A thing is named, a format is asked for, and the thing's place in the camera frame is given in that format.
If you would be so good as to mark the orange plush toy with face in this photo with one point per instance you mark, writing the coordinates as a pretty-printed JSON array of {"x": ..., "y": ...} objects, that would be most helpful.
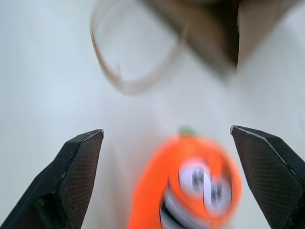
[{"x": 190, "y": 181}]

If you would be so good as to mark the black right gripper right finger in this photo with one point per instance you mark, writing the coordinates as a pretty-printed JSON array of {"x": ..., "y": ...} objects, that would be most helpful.
[{"x": 271, "y": 176}]

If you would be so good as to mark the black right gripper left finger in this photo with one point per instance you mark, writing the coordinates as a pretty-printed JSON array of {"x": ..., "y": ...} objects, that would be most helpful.
[{"x": 71, "y": 181}]

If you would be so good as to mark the brown paper bag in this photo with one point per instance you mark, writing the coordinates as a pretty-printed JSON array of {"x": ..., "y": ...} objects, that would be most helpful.
[{"x": 205, "y": 35}]

